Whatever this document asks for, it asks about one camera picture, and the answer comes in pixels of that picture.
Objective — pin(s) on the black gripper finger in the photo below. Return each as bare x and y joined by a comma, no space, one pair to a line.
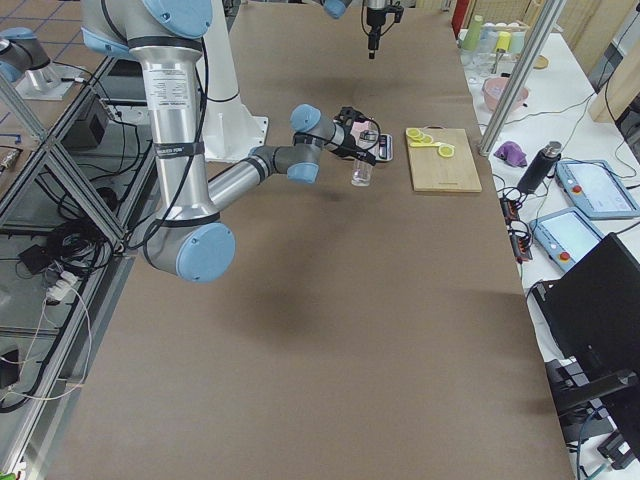
372,45

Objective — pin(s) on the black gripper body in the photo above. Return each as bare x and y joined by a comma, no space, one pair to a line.
351,145
373,20

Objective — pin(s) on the pink plastic cup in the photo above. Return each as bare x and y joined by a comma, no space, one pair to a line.
358,131

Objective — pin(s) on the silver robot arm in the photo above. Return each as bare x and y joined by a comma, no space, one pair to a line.
172,41

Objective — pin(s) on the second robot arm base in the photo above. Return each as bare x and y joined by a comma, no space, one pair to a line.
25,62

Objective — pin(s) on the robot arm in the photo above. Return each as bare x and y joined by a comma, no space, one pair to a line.
336,9

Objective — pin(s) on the silver digital kitchen scale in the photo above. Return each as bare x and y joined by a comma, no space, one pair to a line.
385,149

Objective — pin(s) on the green cup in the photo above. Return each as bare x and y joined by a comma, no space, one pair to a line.
472,36

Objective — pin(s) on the yellow cup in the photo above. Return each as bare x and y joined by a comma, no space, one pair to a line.
503,41

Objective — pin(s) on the lemon slice upper stack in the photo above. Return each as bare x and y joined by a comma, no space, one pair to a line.
412,132

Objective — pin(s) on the yellow toy knife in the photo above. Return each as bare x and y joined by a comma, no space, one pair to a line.
425,145

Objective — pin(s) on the wooden cutting board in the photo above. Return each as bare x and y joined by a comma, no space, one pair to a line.
431,173

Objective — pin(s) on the lemon slice near knife tip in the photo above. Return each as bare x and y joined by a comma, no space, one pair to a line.
446,150

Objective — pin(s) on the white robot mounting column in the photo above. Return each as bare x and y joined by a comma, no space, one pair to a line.
230,131

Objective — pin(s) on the pink bowl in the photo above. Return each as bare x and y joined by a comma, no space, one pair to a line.
493,89

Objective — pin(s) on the purple cloth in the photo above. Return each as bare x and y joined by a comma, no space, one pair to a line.
512,154

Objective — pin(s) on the black water bottle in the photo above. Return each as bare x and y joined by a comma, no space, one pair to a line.
541,165

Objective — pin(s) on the orange black power strip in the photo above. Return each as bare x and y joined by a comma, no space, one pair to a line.
518,231

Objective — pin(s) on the lower teach pendant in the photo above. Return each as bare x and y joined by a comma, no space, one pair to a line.
566,236

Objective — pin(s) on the teach pendant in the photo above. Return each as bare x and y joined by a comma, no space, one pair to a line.
595,190
566,236

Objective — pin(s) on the upper teach pendant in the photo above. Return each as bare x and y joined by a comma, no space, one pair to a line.
595,190

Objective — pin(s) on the black monitor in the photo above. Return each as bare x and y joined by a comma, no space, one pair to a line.
593,315

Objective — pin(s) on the aluminium frame post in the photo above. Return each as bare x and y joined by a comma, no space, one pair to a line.
549,14

